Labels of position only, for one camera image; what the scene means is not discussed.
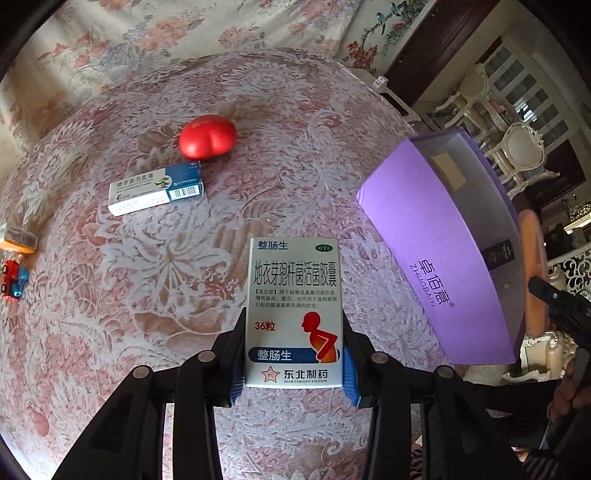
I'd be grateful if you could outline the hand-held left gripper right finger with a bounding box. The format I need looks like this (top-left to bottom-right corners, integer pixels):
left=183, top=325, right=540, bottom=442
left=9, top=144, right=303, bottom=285
left=342, top=314, right=533, bottom=480

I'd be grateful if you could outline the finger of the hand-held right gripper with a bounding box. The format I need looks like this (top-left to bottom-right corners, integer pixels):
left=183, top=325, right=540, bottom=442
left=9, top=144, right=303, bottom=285
left=528, top=275, right=591, bottom=344

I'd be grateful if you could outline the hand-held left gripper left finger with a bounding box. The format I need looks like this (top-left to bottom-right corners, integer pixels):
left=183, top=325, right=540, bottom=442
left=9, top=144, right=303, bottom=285
left=52, top=307, right=247, bottom=480

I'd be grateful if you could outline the grey medicine box red figure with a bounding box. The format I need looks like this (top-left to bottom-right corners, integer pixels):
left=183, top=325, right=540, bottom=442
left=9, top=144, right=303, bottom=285
left=244, top=237, right=345, bottom=389

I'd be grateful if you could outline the purple cardboard box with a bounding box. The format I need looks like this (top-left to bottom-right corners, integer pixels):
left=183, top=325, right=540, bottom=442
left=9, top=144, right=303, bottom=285
left=355, top=128, right=527, bottom=367

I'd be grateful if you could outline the person's right hand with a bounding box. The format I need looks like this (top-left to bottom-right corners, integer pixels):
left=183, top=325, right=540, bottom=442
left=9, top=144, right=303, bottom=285
left=547, top=362, right=583, bottom=423

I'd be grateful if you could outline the pink lace bed cover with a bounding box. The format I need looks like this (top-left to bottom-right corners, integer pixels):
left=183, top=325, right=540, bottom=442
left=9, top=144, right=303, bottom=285
left=0, top=48, right=467, bottom=480

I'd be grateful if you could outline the white ornate chair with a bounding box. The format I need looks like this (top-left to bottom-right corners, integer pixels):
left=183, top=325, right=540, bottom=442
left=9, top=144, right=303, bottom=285
left=435, top=64, right=491, bottom=129
left=487, top=122, right=560, bottom=195

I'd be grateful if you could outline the blue and white medicine box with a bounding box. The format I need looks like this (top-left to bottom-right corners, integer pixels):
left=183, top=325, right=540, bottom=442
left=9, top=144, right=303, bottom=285
left=107, top=161, right=206, bottom=217

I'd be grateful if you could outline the white glass cabinet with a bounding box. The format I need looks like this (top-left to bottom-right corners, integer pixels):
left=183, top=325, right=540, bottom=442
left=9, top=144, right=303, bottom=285
left=487, top=34, right=580, bottom=121

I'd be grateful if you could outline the red tomato toy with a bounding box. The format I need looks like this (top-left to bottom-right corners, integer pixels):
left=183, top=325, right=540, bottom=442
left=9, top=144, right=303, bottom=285
left=178, top=115, right=239, bottom=161

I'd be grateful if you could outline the red and blue toy car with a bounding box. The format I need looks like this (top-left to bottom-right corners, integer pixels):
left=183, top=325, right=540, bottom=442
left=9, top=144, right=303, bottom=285
left=0, top=259, right=30, bottom=302

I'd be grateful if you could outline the orange small box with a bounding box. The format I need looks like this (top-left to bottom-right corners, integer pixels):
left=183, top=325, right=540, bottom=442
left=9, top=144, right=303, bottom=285
left=0, top=225, right=38, bottom=256

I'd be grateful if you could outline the floral blanket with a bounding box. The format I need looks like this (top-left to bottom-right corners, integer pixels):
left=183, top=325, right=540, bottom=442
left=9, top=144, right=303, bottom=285
left=0, top=0, right=407, bottom=153

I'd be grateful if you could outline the bird and flower wall painting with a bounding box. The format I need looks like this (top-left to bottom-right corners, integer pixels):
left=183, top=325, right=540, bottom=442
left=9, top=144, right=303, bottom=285
left=341, top=0, right=446, bottom=75

